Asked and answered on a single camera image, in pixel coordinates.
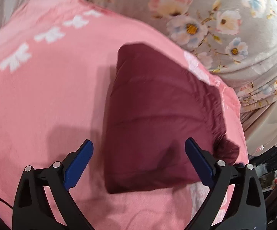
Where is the maroon quilted puffer jacket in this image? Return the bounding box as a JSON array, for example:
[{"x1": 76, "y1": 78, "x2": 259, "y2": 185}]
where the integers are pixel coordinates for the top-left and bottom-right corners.
[{"x1": 104, "y1": 44, "x2": 240, "y2": 194}]

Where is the beige curtain right side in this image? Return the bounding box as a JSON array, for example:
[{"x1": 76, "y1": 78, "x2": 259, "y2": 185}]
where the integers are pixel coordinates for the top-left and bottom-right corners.
[{"x1": 241, "y1": 101, "x2": 277, "y2": 156}]

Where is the pink blanket with white bows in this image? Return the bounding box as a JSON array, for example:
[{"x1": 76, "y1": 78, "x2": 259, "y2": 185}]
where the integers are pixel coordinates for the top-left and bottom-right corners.
[{"x1": 0, "y1": 0, "x2": 248, "y2": 229}]

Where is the grey floral bedsheet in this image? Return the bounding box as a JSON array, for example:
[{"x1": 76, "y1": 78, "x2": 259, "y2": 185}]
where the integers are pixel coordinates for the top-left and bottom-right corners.
[{"x1": 88, "y1": 0, "x2": 277, "y2": 113}]

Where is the white cable with round switch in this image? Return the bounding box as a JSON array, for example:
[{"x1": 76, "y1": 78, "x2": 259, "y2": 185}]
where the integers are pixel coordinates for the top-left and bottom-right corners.
[{"x1": 248, "y1": 136, "x2": 277, "y2": 157}]

